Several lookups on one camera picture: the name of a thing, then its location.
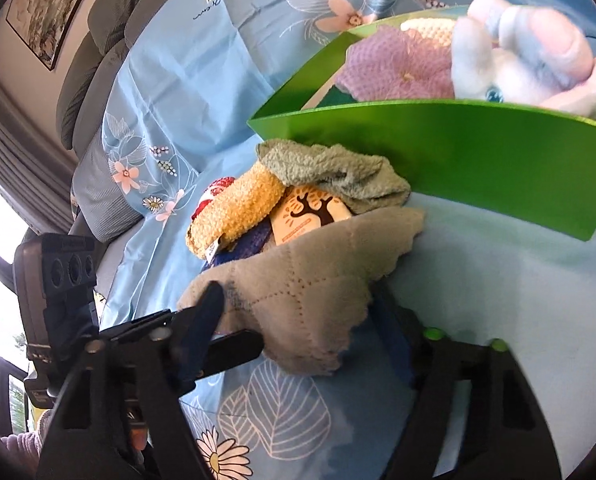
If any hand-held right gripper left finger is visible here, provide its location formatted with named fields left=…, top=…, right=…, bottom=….
left=37, top=281, right=226, bottom=480

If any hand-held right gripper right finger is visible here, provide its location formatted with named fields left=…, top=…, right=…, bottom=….
left=380, top=305, right=563, bottom=480

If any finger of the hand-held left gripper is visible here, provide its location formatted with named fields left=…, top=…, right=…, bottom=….
left=98, top=309, right=179, bottom=343
left=198, top=329, right=265, bottom=380

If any grey quilted cloth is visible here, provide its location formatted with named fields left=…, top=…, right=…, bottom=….
left=177, top=207, right=426, bottom=377

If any blue tissue packet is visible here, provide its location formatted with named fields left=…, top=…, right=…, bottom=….
left=205, top=220, right=279, bottom=273

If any yellow fluffy cloth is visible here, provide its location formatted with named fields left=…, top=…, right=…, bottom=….
left=185, top=164, right=285, bottom=261

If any red and white soft toy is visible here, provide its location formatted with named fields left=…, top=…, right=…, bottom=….
left=192, top=177, right=239, bottom=221

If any orange tree-print card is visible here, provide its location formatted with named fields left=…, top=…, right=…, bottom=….
left=268, top=185, right=353, bottom=247

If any grey-green fluffy cloth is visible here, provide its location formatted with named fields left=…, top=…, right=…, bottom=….
left=256, top=139, right=413, bottom=216

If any green cardboard box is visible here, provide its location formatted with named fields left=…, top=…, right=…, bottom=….
left=247, top=4, right=596, bottom=242

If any green and yellow sponge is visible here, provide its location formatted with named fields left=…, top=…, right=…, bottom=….
left=327, top=84, right=359, bottom=109

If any lilac knitted cloth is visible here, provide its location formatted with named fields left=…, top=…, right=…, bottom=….
left=335, top=27, right=456, bottom=103

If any white blue pink plush toy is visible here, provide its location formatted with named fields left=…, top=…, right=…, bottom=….
left=450, top=0, right=596, bottom=118

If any cream knitted towel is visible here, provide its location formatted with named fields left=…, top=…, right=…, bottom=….
left=400, top=16, right=466, bottom=49

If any grey striped pillow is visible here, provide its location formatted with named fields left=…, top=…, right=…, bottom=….
left=70, top=140, right=146, bottom=243

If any grey curtain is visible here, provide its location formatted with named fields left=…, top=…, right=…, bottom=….
left=0, top=70, right=79, bottom=233

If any blue floral printed bedsheet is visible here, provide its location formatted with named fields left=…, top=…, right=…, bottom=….
left=70, top=0, right=596, bottom=480

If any framed landscape picture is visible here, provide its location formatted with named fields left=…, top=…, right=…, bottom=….
left=5, top=0, right=95, bottom=71

